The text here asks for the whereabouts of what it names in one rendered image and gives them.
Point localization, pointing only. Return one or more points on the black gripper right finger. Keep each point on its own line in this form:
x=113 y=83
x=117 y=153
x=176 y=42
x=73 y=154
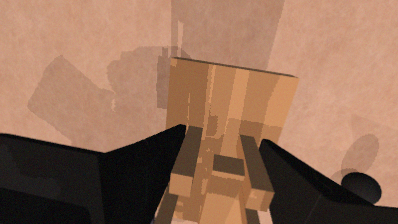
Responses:
x=303 y=195

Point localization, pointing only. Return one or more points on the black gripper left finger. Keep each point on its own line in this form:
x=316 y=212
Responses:
x=123 y=186

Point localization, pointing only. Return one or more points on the black ball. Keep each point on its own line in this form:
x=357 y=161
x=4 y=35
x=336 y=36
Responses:
x=362 y=185

